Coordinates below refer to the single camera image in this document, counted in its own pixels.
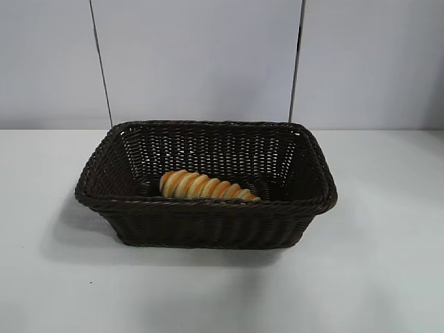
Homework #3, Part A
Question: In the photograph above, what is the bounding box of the long striped bread loaf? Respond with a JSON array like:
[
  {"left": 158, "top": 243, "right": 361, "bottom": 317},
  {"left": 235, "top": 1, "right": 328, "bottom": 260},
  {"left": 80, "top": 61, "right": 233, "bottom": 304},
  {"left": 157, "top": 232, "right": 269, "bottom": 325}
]
[{"left": 159, "top": 170, "right": 262, "bottom": 202}]

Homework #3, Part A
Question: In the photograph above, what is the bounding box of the dark brown wicker basket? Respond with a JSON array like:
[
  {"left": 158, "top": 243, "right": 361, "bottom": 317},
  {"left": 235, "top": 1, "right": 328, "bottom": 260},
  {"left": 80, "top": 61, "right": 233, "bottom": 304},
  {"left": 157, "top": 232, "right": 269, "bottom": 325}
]
[{"left": 74, "top": 120, "right": 338, "bottom": 250}]

